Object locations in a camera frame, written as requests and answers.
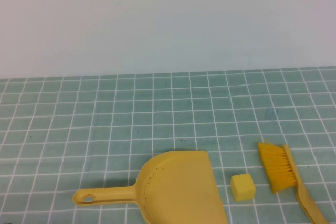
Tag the small yellow foam cube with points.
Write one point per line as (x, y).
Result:
(242, 188)

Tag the yellow hand brush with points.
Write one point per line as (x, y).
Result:
(275, 166)

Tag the green checked tablecloth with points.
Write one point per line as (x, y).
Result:
(105, 116)

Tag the yellow plastic dustpan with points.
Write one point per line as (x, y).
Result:
(178, 187)

